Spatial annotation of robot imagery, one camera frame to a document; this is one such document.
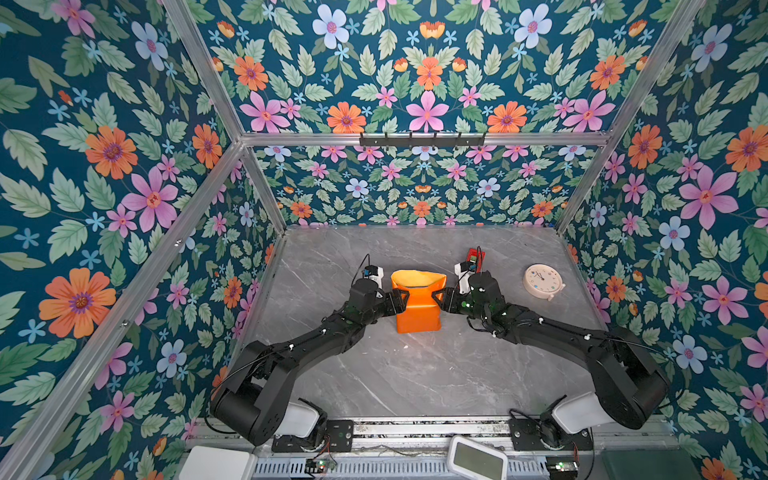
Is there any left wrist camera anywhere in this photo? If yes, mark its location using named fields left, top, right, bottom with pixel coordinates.
left=363, top=265, right=384, bottom=289

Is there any red tape dispenser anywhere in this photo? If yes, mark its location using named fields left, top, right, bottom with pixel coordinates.
left=465, top=246, right=485, bottom=272

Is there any yellow orange wrapping paper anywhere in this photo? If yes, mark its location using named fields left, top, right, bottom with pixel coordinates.
left=391, top=270, right=447, bottom=334

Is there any pink round alarm clock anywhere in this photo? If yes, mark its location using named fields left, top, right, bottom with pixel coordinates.
left=523, top=264, right=566, bottom=301

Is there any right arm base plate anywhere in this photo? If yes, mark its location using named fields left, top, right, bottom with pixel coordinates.
left=508, top=416, right=594, bottom=451

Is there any white box device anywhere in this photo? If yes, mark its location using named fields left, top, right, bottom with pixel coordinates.
left=177, top=446, right=257, bottom=480

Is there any white timer display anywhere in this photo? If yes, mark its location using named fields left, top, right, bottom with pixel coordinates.
left=446, top=435, right=508, bottom=480

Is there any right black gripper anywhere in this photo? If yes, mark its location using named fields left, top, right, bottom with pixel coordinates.
left=431, top=287, right=490, bottom=325

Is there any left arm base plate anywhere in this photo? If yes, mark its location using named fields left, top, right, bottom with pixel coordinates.
left=271, top=419, right=354, bottom=454

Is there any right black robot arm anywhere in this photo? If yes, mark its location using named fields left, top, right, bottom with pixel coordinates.
left=432, top=272, right=670, bottom=434

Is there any black hook rail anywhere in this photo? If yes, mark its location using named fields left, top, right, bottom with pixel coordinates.
left=358, top=132, right=486, bottom=149

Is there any green mat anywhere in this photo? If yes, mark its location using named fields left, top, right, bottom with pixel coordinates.
left=601, top=450, right=700, bottom=480

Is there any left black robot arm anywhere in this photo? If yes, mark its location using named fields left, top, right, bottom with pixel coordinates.
left=210, top=278, right=410, bottom=446

